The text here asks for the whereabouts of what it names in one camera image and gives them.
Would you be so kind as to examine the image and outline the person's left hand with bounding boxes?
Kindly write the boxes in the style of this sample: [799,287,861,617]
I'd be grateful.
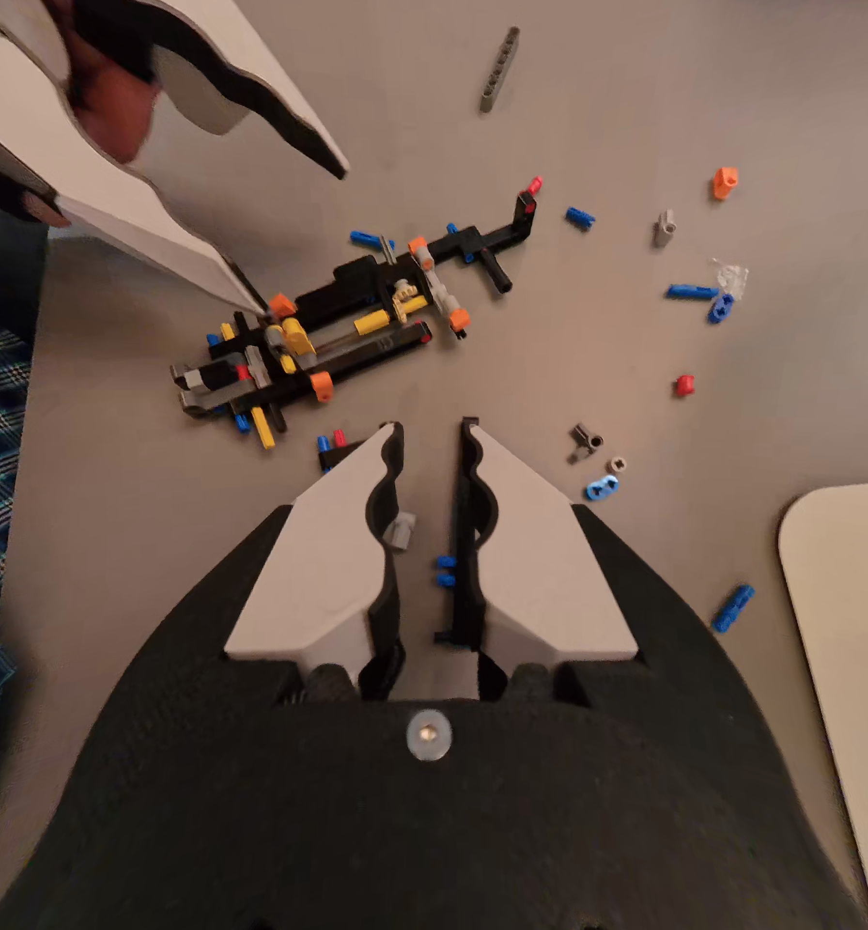
[40,0,165,167]

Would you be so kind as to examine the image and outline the grey orange-ended lego link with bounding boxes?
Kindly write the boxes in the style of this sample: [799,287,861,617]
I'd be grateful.
[407,236,473,339]

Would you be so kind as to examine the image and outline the black lego chassis assembly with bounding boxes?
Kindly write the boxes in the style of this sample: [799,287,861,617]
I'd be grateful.
[171,190,538,451]

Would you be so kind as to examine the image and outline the black lego gear frame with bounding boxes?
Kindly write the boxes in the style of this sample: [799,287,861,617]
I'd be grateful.
[387,278,433,324]

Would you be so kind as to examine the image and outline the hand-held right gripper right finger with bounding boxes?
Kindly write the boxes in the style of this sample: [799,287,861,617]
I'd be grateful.
[465,423,640,700]

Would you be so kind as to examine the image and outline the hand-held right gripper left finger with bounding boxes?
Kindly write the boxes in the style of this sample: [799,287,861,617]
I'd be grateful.
[225,421,406,702]

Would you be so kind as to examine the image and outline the grey holed lego beam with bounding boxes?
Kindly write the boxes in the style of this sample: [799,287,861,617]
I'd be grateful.
[479,27,521,113]

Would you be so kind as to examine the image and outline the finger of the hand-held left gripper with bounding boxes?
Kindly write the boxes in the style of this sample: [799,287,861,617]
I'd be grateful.
[0,25,269,317]
[78,0,351,181]

